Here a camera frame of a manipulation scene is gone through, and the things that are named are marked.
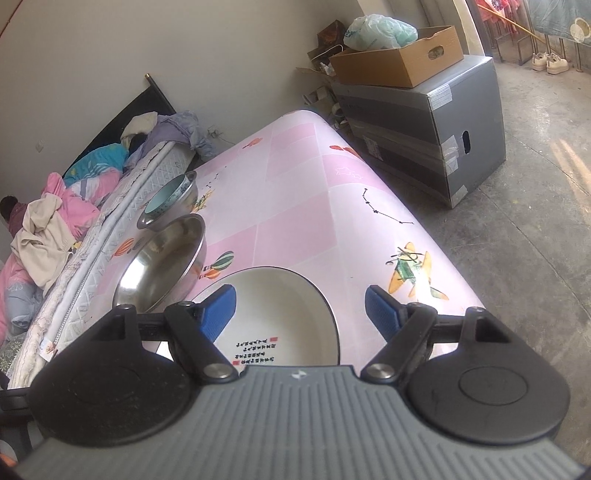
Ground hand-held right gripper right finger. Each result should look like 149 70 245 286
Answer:
360 285 502 384

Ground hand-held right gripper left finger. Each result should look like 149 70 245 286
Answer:
104 285 239 384

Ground white ceramic bowl with text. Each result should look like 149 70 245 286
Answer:
187 267 342 370

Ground large stainless steel bowl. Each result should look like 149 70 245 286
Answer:
112 213 208 315

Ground small stainless steel bowl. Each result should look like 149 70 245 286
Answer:
137 171 199 232

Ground pale green ceramic bowl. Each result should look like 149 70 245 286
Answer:
143 173 195 217

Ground white quilted mattress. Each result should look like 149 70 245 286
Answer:
0 141 197 389

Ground pink checked printed tablecloth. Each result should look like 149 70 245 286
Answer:
139 109 485 366

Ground pink quilt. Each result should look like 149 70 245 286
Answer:
0 172 128 334

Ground light purple cloth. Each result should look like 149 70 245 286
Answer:
124 110 218 163

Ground beige garment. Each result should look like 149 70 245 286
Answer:
11 194 77 292

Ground blue printed quilt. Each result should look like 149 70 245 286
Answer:
63 143 130 188

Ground cream cloth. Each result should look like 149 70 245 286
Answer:
121 111 160 137

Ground grey patterned cloth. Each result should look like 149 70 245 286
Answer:
0 335 29 371

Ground black bed headboard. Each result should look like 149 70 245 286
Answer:
65 73 178 175

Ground large grey box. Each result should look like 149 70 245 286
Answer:
332 54 507 210

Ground dark red cloth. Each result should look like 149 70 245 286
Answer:
0 196 29 234

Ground brown cardboard tray box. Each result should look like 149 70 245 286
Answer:
329 25 465 90

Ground white green plastic bag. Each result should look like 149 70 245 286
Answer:
344 14 419 52

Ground dark printed paper bag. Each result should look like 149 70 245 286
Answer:
316 21 348 47

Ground black metal rack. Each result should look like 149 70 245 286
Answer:
480 14 546 66

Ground hanging red clothes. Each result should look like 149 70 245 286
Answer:
475 0 528 25

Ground hanging grey printed cloth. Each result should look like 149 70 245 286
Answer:
526 0 591 45

